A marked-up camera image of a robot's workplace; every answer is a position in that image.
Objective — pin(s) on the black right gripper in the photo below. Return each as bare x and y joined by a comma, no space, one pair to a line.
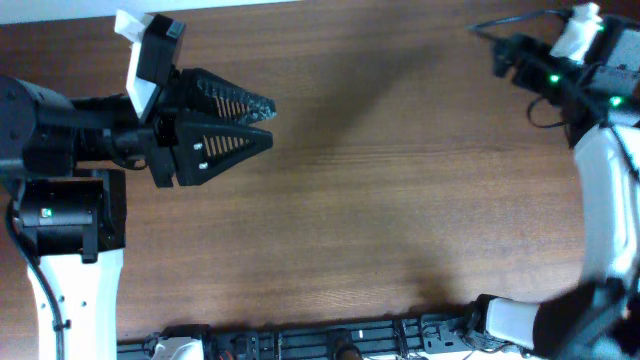
531,67

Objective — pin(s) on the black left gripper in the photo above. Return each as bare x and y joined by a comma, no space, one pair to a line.
204,152

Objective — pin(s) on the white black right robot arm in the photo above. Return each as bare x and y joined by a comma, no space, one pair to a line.
592,74

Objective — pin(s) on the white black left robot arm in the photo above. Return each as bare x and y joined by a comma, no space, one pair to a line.
64,164

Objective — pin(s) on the black aluminium mounting rail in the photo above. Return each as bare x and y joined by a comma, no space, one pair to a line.
407,338

